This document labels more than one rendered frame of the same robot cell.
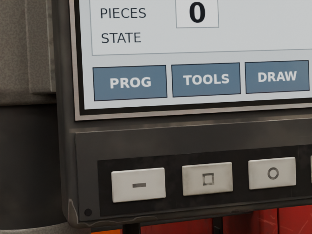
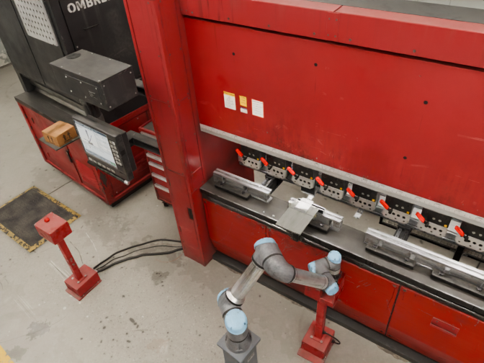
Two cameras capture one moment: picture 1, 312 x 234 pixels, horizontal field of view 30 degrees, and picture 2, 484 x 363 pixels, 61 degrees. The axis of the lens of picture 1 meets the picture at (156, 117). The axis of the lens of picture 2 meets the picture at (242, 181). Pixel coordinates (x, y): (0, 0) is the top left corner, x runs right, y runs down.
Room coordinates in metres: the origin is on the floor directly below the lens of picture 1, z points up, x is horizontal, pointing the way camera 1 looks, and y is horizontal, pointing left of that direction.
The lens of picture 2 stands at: (-0.07, -2.52, 2.94)
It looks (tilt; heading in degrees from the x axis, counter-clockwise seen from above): 40 degrees down; 55
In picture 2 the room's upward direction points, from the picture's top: 5 degrees counter-clockwise
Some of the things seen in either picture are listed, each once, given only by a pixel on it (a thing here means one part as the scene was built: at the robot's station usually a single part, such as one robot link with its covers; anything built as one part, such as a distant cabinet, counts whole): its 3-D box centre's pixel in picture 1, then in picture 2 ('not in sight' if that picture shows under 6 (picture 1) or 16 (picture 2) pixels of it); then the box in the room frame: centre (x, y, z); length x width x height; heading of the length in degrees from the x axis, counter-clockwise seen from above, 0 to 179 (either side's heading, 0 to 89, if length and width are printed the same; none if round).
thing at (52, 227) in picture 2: not in sight; (68, 255); (-0.02, 0.15, 0.41); 0.25 x 0.20 x 0.83; 18
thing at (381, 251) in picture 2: not in sight; (390, 255); (1.55, -1.71, 0.89); 0.30 x 0.05 x 0.03; 108
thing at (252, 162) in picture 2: not in sight; (253, 154); (1.29, -0.71, 1.26); 0.15 x 0.09 x 0.17; 108
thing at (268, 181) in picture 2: not in sight; (279, 173); (1.64, -0.57, 0.81); 0.64 x 0.08 x 0.14; 18
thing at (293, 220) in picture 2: not in sight; (297, 217); (1.28, -1.16, 1.00); 0.26 x 0.18 x 0.01; 18
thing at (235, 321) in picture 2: not in sight; (235, 323); (0.52, -1.49, 0.94); 0.13 x 0.12 x 0.14; 70
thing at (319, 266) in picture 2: not in sight; (320, 269); (1.07, -1.57, 1.03); 0.11 x 0.11 x 0.08; 70
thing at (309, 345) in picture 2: not in sight; (316, 342); (1.14, -1.54, 0.06); 0.25 x 0.20 x 0.12; 20
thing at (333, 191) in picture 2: not in sight; (334, 183); (1.47, -1.28, 1.26); 0.15 x 0.09 x 0.17; 108
